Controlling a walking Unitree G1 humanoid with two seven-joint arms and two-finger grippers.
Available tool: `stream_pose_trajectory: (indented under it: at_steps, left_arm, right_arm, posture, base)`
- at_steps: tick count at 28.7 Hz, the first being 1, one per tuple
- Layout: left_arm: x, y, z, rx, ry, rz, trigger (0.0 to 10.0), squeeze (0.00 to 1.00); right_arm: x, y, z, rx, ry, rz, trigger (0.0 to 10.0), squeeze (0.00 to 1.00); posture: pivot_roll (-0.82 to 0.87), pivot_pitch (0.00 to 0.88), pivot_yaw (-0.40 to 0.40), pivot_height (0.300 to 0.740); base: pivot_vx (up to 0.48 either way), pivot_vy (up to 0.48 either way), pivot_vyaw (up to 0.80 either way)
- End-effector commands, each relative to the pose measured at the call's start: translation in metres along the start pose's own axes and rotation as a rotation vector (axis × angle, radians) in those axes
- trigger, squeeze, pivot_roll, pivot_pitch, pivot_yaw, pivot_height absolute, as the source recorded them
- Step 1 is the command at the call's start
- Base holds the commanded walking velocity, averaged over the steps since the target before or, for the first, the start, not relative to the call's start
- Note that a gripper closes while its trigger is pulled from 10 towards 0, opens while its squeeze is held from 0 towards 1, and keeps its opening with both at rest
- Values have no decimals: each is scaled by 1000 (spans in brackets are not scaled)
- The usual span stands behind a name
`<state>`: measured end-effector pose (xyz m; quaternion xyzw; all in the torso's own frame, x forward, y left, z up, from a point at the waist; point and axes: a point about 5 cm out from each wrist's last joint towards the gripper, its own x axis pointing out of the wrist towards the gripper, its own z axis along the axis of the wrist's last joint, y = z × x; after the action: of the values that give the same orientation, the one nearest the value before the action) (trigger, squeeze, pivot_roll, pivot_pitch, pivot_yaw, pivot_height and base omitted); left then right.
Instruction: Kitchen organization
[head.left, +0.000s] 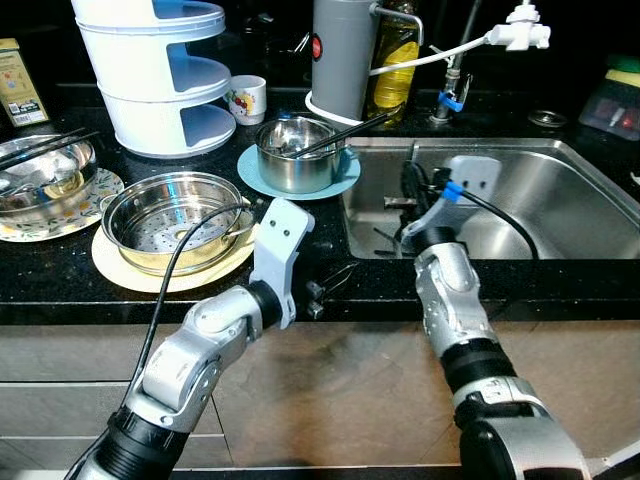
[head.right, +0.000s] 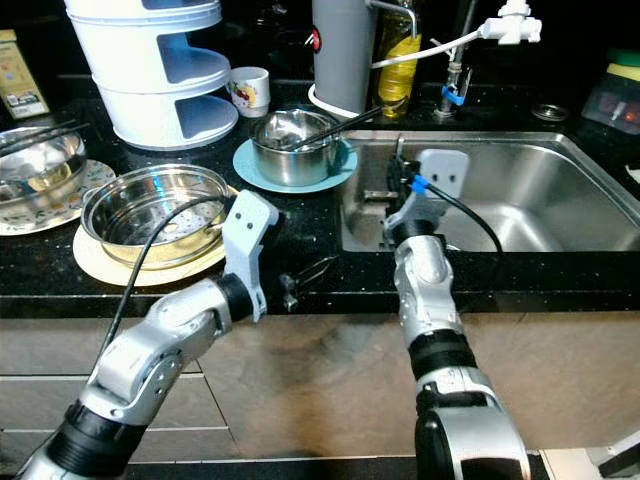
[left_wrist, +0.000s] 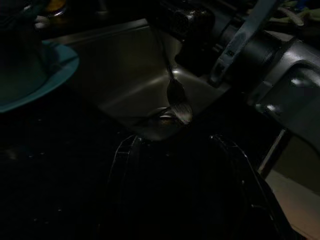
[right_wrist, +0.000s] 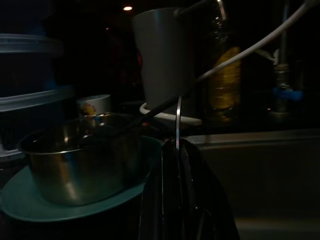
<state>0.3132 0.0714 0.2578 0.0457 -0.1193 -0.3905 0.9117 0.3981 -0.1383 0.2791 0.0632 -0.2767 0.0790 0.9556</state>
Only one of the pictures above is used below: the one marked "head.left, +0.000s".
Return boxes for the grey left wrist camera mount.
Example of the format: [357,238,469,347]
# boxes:
[250,198,316,329]

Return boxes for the stainless steel sink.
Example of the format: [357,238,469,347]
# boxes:
[343,138,640,261]

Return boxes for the teal plate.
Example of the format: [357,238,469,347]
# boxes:
[237,143,361,201]

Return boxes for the yellow plate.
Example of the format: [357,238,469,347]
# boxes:
[92,225,259,294]

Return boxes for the white printed mug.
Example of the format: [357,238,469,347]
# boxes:
[225,75,268,126]

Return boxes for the white hose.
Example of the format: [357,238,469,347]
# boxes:
[368,35,493,79]

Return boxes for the black chopsticks in pot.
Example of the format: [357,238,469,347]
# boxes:
[290,112,391,161]

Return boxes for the single black chopstick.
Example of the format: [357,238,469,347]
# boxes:
[372,228,403,248]

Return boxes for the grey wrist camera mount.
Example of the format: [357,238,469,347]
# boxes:
[405,155,501,241]
[250,198,316,329]

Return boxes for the yellow oil tin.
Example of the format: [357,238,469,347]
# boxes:
[0,38,51,129]

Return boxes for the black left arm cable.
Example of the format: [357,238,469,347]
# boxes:
[125,203,259,401]

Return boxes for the white tiered storage rack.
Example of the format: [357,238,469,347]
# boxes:
[72,0,233,159]

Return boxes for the black chopsticks on bowl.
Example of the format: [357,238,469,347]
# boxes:
[0,128,101,171]

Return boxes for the floral plate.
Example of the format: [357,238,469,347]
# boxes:
[0,168,126,244]

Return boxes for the small steel pot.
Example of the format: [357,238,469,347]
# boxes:
[256,116,348,194]

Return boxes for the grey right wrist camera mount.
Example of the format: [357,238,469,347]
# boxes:
[405,155,501,241]

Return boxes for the steel faucet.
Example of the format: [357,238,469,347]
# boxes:
[435,0,486,123]

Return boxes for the shiny steel bowl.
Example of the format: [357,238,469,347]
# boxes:
[0,135,98,223]

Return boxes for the clear plastic container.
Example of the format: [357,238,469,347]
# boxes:
[580,55,640,141]

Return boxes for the grey cylinder water filter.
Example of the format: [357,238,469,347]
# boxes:
[312,0,381,121]

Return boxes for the white faucet diverter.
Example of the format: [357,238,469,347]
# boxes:
[487,3,551,51]

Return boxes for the small round steel lid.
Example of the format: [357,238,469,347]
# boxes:
[528,110,569,129]

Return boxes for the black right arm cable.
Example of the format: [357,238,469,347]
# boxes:
[440,180,541,261]

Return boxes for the brown cabinet front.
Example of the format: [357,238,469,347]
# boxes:
[0,320,640,480]

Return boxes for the steel steamer pot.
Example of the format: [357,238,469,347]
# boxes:
[102,172,256,276]

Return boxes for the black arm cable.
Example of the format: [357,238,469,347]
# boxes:
[125,203,259,401]
[440,180,541,261]

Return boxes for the yellow cooking oil bottle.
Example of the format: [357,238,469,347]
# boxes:
[365,0,421,126]

